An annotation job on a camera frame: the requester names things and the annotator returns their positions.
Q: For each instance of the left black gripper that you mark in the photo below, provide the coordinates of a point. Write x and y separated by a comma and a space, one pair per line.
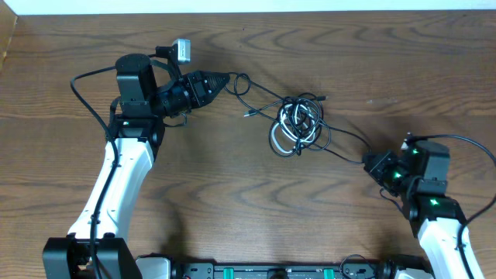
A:
198, 89

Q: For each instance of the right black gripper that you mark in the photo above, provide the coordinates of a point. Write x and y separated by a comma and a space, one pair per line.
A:
379, 164

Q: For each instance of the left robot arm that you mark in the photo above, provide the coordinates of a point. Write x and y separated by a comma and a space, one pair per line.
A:
150, 90

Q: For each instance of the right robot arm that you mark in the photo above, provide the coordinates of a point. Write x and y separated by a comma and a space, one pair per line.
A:
418, 176

